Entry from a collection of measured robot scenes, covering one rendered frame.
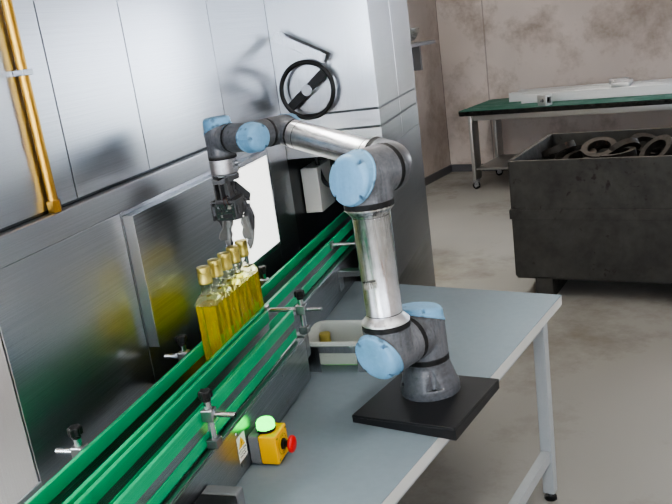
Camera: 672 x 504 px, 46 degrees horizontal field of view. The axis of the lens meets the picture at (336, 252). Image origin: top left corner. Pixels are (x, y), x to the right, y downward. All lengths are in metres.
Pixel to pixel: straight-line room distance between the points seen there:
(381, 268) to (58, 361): 0.72
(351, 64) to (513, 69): 5.77
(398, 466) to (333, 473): 0.14
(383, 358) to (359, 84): 1.30
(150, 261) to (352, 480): 0.73
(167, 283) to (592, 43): 6.69
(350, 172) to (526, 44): 6.83
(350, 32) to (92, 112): 1.22
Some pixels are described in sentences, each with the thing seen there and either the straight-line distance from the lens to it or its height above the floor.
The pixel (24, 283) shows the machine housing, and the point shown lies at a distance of 1.66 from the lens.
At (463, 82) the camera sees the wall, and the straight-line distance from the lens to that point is 8.76.
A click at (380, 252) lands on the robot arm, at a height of 1.19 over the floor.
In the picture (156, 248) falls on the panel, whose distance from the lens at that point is 2.02.
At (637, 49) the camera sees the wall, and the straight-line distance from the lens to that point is 8.20.
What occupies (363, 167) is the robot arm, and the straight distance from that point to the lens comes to 1.70.
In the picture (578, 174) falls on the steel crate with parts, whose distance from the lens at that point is 4.55.
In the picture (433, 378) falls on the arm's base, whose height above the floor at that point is 0.83.
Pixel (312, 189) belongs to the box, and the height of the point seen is 1.09.
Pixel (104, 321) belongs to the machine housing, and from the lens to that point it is 1.88.
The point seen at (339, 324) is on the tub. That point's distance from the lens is 2.37.
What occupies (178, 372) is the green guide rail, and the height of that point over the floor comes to 0.95.
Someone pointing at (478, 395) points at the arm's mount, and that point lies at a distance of 1.98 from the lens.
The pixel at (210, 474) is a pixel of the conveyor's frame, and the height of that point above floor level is 0.84.
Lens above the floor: 1.68
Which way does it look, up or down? 16 degrees down
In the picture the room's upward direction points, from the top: 8 degrees counter-clockwise
